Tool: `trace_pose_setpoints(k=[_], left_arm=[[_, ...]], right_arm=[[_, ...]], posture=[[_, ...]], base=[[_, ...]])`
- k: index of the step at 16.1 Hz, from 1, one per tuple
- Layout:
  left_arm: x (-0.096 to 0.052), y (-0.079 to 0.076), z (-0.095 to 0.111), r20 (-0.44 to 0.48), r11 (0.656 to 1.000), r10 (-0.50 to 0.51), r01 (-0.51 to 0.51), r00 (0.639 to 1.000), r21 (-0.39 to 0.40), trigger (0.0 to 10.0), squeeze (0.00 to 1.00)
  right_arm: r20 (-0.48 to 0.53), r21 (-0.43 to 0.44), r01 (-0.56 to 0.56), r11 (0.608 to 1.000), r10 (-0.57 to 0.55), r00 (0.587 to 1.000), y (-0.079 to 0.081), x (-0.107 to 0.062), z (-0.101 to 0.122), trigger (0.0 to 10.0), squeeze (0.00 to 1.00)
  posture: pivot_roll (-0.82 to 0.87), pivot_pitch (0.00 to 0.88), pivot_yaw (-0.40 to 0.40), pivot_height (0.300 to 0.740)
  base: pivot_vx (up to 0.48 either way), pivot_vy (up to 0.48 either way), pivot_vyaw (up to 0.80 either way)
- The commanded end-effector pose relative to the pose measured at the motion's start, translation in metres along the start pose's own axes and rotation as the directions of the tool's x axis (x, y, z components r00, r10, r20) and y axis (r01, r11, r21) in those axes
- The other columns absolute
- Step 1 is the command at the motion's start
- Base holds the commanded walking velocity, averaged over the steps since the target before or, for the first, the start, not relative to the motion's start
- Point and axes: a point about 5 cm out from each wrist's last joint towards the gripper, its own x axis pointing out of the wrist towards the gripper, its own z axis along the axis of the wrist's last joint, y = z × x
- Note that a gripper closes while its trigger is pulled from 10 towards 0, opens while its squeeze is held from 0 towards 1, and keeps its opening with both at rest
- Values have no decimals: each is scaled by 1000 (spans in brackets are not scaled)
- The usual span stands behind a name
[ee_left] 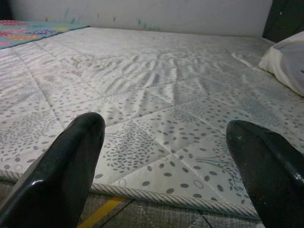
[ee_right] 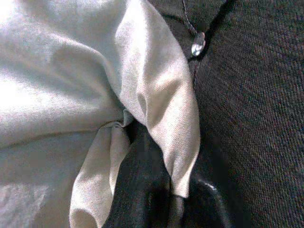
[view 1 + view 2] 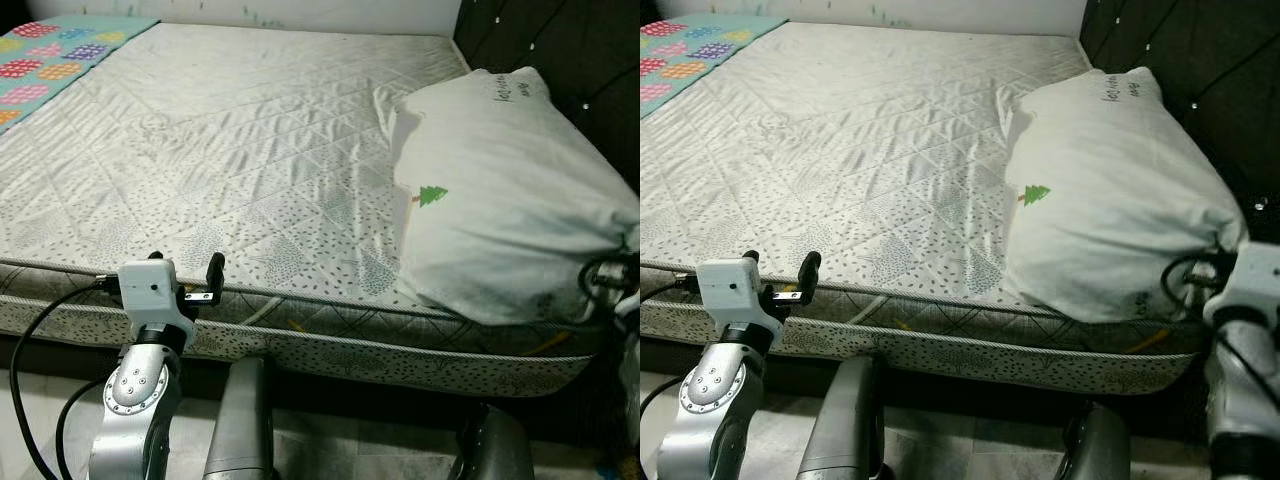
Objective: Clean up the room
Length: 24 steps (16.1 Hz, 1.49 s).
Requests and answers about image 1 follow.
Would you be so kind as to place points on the dark tufted headboard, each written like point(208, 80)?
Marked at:
point(285, 19)

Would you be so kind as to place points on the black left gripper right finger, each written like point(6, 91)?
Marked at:
point(273, 185)

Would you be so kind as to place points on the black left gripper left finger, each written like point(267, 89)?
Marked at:
point(59, 180)

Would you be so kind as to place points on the teal blanket with colourful shapes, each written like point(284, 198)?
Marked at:
point(35, 33)

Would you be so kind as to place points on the white quilted mattress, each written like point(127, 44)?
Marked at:
point(142, 71)

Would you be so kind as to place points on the white pillow with tree print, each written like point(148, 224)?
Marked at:
point(285, 64)

